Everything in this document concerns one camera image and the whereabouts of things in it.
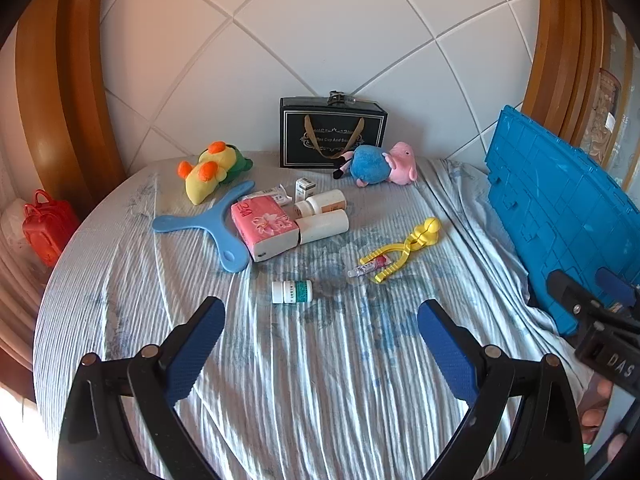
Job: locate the rolled patterned carpet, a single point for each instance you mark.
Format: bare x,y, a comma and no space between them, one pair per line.
602,125

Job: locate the yellow duck plush green hood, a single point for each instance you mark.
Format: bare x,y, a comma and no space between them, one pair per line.
205,180

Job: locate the blue plastic crate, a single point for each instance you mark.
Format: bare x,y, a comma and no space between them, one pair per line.
550,200

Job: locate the white bottle beige label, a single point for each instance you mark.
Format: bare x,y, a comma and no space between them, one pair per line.
325,201

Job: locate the curved wooden frame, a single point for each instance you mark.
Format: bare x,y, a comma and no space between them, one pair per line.
560,35
75,85

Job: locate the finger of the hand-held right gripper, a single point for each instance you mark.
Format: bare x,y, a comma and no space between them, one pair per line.
615,285
567,290

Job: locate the small clear tube red label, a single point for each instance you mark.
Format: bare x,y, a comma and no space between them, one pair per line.
380,261

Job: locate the flat white blister pack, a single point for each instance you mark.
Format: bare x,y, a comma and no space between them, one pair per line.
270,194

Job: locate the striped blue white cloth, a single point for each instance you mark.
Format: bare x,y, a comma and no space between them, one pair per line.
300,385

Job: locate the plain white bottle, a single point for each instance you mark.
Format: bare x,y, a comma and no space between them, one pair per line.
325,225

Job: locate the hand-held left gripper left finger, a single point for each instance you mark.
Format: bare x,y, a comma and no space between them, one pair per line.
197,350

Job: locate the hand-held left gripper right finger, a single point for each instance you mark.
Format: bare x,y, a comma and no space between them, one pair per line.
445,350

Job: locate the yellow snowball clamp toy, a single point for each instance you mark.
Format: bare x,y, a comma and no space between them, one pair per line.
425,230

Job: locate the blue plastic boomerang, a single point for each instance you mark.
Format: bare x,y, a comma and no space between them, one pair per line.
200,220

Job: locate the white bottle green label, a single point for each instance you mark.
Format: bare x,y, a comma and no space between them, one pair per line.
292,291

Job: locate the small white box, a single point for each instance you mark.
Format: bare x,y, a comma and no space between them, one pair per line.
305,189

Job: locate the pig plush blue outfit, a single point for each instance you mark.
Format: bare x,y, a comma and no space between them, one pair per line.
370,162

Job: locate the black gift box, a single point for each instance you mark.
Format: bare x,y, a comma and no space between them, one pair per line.
300,110

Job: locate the red bag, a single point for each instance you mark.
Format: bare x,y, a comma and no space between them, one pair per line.
45,235

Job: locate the pink tissue pack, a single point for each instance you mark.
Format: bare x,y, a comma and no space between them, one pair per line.
260,225

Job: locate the person's right hand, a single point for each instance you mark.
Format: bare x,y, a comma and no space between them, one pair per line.
592,417

